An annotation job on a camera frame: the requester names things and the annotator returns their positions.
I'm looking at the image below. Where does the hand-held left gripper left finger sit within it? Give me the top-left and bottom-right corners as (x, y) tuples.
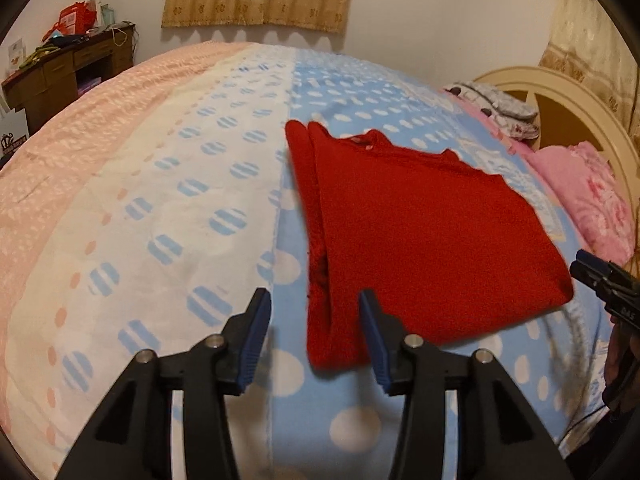
(55, 287), (273, 480)

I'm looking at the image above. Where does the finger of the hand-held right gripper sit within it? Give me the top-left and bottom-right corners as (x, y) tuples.
(575, 248), (640, 288)
(569, 260), (623, 306)

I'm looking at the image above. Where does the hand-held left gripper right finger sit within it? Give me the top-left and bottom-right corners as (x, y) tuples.
(357, 289), (576, 480)

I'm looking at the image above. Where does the red knitted sweater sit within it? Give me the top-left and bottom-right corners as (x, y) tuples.
(284, 120), (575, 374)

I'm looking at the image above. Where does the person's right hand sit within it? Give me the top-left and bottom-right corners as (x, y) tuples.
(602, 329), (640, 408)

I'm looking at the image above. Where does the pink floral pillow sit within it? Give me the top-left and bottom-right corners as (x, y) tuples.
(522, 141), (637, 267)

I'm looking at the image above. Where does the dotted pink and blue bedspread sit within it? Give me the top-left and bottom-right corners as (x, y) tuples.
(0, 40), (640, 480)

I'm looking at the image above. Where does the cream wooden headboard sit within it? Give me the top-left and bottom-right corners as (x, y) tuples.
(472, 66), (640, 243)

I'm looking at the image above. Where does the grey patterned pillow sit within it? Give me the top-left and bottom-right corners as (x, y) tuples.
(442, 81), (541, 140)

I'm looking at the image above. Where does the long beige floral curtain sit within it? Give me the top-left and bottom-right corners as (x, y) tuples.
(539, 0), (640, 128)

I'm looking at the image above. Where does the white paper bag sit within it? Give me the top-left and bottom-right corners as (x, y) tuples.
(0, 106), (29, 162)

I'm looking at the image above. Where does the dark wooden desk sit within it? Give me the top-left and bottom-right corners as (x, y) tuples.
(1, 25), (136, 137)

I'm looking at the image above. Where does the black cable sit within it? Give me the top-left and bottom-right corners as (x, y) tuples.
(554, 400), (617, 455)

